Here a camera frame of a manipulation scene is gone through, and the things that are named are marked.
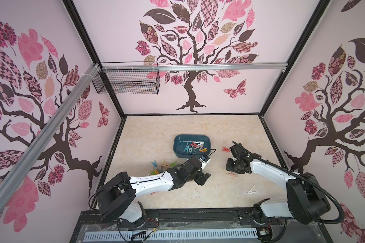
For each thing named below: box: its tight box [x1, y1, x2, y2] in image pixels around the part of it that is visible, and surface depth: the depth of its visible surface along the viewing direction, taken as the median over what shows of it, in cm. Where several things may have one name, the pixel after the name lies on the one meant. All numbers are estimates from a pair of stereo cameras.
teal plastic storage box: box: [173, 133, 211, 159], surface depth 102 cm
